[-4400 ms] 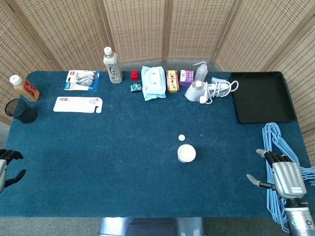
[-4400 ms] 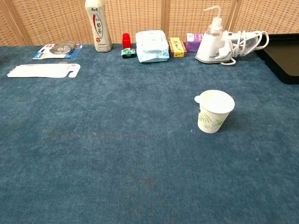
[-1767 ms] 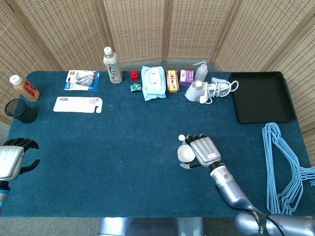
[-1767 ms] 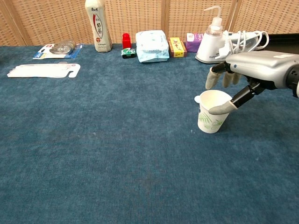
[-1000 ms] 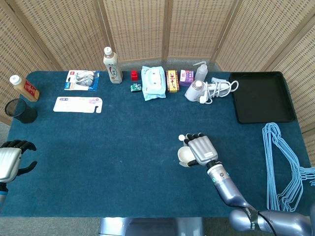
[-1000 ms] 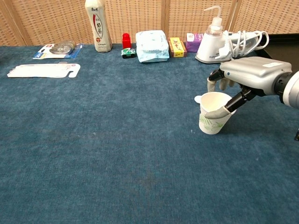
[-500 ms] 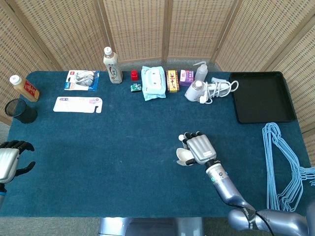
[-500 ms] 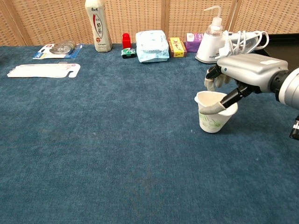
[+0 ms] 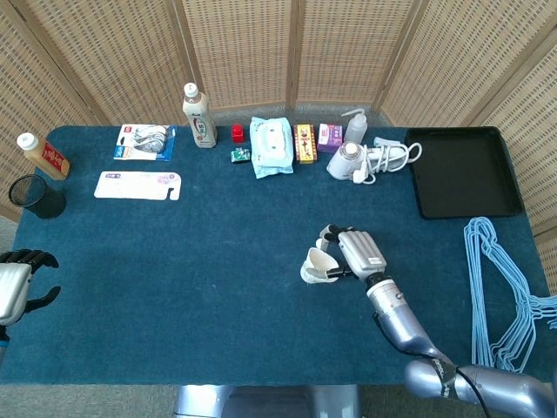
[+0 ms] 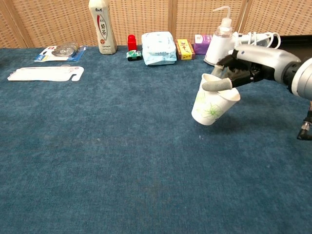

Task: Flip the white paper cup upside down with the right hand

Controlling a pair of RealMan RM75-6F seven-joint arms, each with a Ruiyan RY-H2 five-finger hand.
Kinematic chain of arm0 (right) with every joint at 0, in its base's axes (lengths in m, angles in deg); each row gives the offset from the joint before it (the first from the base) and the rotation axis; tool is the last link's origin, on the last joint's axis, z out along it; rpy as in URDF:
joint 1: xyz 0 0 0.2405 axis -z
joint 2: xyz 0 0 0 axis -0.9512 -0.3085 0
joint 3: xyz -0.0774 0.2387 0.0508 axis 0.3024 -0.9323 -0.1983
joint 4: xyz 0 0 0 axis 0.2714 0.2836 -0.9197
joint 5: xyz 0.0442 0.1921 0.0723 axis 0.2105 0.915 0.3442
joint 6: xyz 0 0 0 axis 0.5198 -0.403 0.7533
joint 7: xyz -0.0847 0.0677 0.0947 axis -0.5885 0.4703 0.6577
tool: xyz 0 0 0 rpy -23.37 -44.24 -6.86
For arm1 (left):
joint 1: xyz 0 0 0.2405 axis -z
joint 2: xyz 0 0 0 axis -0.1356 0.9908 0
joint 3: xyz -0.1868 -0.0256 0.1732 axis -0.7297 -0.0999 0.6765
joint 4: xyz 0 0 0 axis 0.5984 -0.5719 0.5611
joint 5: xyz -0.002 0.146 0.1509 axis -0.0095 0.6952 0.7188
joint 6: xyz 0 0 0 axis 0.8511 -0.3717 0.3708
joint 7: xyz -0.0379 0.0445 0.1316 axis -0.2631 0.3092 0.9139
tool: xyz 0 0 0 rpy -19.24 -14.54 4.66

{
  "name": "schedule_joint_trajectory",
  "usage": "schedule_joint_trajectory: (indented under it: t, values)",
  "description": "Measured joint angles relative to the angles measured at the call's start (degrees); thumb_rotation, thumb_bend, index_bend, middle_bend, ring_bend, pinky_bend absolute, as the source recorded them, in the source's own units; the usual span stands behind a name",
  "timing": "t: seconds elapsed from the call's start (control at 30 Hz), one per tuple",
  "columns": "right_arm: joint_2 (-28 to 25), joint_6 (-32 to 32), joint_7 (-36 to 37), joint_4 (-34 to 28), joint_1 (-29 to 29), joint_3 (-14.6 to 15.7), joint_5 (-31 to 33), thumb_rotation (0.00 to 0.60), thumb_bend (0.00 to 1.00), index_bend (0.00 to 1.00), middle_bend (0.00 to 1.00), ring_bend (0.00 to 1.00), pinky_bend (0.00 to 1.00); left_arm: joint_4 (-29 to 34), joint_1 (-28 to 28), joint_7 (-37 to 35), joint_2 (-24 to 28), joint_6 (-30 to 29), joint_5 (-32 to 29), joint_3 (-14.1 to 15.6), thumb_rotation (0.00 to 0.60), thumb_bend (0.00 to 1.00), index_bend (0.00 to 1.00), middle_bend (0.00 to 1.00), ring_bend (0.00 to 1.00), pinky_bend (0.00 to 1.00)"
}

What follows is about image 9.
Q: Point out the white round jar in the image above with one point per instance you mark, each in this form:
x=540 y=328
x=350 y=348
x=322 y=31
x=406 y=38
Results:
x=320 y=261

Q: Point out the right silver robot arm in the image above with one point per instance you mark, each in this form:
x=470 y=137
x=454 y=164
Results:
x=404 y=322

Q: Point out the blue carpeted table top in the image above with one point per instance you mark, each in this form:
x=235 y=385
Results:
x=196 y=283

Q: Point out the purple box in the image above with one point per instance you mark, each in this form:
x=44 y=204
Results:
x=329 y=139

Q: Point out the small red box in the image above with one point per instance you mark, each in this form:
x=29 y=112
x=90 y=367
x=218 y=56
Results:
x=238 y=135

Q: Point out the black mesh pen holder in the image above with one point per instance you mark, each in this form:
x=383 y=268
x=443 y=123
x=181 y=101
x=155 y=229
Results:
x=41 y=202

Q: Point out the tall milk tea bottle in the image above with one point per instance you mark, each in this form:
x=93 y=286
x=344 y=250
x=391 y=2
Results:
x=201 y=124

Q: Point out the brown drink bottle red label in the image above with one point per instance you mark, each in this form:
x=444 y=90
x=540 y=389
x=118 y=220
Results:
x=48 y=157

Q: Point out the flat white card package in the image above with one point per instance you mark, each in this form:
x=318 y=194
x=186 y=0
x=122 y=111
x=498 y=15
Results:
x=135 y=185

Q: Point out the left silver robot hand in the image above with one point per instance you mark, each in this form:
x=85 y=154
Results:
x=13 y=287

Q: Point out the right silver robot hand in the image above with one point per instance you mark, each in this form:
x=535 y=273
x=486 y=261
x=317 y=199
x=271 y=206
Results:
x=361 y=254

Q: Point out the blue blister pack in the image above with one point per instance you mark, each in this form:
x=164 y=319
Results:
x=145 y=141

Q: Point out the yellow and red box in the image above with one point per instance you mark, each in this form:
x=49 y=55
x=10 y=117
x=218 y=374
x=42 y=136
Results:
x=305 y=143

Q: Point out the small green pack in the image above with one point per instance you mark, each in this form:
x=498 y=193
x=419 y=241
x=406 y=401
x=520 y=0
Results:
x=240 y=155

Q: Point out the white hair dryer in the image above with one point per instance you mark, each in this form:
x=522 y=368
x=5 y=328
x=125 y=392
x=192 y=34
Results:
x=341 y=163

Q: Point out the clear plastic wash bottle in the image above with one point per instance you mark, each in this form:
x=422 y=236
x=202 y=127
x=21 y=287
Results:
x=356 y=128

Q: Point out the woven wooden folding screen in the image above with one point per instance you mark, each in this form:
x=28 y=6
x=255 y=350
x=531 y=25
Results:
x=243 y=52

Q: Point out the black plastic tray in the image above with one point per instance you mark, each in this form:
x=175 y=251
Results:
x=465 y=172

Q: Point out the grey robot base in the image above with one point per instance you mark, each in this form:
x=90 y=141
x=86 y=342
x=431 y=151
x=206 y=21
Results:
x=261 y=402

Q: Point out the light blue wet wipes pack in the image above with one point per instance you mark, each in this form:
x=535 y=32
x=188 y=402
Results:
x=272 y=148

